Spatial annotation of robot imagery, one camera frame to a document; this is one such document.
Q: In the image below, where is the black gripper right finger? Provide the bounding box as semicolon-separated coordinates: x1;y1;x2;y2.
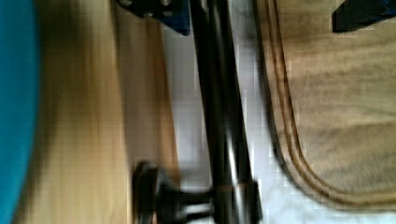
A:
332;0;396;33

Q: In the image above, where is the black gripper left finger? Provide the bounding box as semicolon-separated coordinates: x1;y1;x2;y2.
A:
116;0;191;35

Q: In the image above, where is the dark wooden cutting board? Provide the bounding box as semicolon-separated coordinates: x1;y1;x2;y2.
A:
254;0;395;211

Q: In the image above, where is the blue round plate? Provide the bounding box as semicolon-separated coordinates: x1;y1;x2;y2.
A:
0;0;40;224

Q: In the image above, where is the black drawer handle bar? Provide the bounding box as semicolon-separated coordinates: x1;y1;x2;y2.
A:
133;0;262;224

